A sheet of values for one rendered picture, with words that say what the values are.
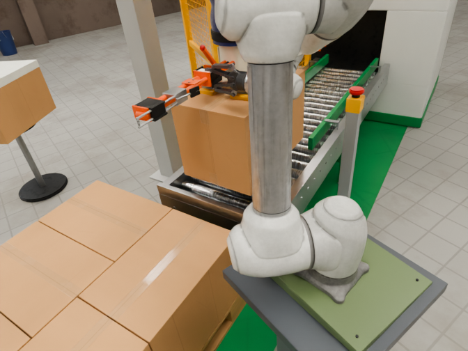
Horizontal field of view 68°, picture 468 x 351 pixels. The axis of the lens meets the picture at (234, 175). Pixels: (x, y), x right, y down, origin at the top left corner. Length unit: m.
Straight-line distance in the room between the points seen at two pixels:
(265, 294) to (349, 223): 0.37
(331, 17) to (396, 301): 0.80
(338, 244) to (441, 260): 1.50
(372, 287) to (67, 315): 1.11
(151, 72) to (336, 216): 1.93
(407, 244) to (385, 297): 1.31
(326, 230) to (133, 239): 1.03
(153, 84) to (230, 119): 1.27
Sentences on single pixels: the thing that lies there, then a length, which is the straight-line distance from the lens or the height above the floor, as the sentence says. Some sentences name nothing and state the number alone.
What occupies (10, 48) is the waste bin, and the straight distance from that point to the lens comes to 8.93.
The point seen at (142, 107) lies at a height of 1.23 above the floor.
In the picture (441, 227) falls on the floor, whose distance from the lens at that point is 2.64.
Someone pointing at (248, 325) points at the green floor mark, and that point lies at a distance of 1.96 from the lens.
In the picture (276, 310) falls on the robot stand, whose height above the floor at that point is 0.75.
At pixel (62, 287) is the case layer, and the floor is 0.54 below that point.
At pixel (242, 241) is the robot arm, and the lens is 0.91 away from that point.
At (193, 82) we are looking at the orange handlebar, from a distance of 1.39.
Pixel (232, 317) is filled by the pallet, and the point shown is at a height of 0.06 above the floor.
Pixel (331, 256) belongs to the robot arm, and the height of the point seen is 0.95.
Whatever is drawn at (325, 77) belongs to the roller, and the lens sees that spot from 3.37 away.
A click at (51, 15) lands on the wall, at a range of 9.70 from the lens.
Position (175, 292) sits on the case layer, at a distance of 1.45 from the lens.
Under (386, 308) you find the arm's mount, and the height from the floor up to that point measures 0.77.
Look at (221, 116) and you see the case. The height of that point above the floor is 1.06.
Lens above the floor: 1.68
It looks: 35 degrees down
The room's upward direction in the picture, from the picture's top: 6 degrees counter-clockwise
